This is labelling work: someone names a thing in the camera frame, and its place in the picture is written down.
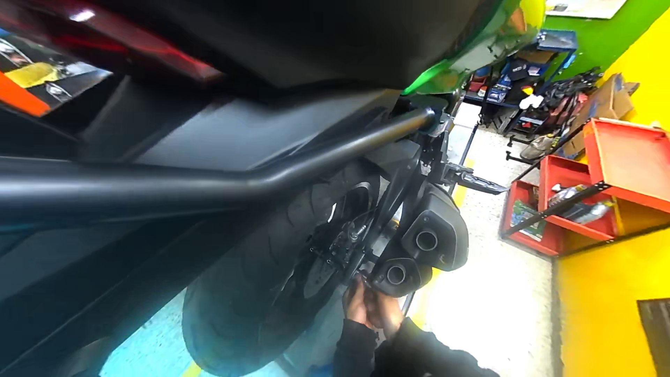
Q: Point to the red motorcycle tail light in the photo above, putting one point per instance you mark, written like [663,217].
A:
[136,42]

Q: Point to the person's left forearm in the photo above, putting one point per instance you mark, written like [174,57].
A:
[355,345]

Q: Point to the black motorcycle footpeg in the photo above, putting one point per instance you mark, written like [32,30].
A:
[479,183]

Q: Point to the person's right hand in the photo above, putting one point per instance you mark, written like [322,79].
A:
[390,311]

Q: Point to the white poster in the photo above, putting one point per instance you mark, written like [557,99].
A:
[591,6]

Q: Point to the brown cardboard box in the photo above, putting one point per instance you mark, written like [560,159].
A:
[610,102]

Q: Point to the person's right fingers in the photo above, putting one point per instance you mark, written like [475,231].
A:
[372,303]

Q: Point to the person's left fingers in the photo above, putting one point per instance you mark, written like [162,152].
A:
[358,289]

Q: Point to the black tubular grab bar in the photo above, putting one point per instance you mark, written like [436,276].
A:
[324,159]

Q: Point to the black twin-outlet exhaust muffler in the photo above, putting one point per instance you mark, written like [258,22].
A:
[450,225]

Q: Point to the motorcycle with green fairing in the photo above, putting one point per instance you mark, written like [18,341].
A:
[335,52]

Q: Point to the black motorcycle tire wheel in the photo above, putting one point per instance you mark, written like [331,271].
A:
[235,293]

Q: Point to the dark brown panel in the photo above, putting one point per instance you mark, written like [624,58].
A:
[655,327]

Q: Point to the person's right forearm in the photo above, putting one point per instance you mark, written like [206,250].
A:
[429,353]

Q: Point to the red tool cart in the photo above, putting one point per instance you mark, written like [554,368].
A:
[628,157]

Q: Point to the person's left hand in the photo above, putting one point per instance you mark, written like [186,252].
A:
[357,308]

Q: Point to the blue metal shelf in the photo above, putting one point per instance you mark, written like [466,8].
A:
[561,40]

